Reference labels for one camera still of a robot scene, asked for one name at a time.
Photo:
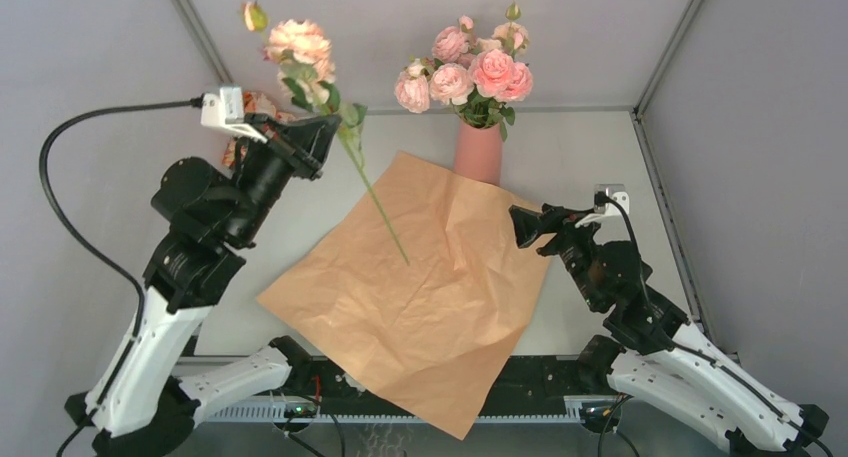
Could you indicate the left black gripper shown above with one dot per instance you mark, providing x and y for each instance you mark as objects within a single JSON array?
[{"x": 303, "y": 143}]

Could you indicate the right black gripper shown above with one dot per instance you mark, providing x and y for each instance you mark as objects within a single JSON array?
[{"x": 528, "y": 224}]

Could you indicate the pink flower stem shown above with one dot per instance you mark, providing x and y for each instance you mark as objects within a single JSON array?
[
  {"x": 444, "y": 77},
  {"x": 496, "y": 82},
  {"x": 307, "y": 73},
  {"x": 511, "y": 37}
]

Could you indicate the orange kraft wrapping paper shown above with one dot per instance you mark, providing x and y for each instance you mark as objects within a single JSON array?
[{"x": 420, "y": 293}]

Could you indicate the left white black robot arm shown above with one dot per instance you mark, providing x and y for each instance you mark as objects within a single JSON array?
[{"x": 140, "y": 408}]

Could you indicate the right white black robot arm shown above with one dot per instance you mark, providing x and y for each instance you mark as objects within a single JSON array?
[{"x": 654, "y": 352}]

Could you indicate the pink cylindrical vase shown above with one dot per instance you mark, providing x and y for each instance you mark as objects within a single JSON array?
[{"x": 478, "y": 153}]

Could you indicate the orange floral crumpled cloth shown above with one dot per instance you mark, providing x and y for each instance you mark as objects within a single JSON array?
[{"x": 254, "y": 102}]

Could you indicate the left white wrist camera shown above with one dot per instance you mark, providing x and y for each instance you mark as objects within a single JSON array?
[{"x": 223, "y": 110}]

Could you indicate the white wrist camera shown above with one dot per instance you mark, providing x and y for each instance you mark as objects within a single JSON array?
[
  {"x": 610, "y": 200},
  {"x": 223, "y": 110}
]

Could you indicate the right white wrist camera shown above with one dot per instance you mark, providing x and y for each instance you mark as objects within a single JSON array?
[{"x": 610, "y": 200}]

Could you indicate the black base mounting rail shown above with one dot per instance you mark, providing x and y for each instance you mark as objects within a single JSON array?
[{"x": 526, "y": 386}]

